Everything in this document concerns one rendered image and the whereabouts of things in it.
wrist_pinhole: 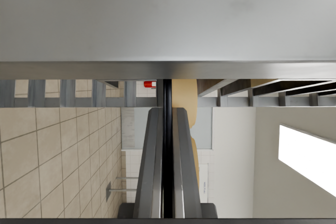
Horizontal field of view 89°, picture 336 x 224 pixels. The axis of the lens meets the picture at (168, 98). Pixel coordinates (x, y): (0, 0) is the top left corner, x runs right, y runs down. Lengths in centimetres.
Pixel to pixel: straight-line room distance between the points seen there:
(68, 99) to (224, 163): 400
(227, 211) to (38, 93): 467
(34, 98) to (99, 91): 19
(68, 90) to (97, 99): 9
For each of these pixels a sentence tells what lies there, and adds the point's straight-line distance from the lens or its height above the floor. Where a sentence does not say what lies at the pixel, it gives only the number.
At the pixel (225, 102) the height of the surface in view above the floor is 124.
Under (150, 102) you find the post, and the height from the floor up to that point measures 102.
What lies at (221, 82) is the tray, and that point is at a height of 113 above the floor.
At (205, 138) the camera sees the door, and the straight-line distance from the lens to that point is 406.
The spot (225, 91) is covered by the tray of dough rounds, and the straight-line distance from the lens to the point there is 47.
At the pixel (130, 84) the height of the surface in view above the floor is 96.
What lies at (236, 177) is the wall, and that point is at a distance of 457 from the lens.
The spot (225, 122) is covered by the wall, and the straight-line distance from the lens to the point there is 405.
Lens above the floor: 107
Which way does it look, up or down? level
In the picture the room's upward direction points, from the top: 90 degrees clockwise
